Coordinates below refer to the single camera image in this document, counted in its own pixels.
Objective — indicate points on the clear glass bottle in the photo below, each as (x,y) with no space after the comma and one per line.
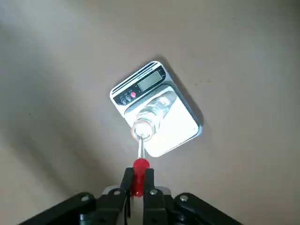
(152,110)

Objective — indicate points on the silver electronic balance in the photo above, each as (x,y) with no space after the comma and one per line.
(150,82)

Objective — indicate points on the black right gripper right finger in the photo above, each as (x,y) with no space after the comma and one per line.
(159,208)

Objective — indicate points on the red-bulb glass dropper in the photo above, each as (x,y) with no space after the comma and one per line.
(140,168)

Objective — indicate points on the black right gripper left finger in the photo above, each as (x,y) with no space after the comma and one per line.
(110,206)

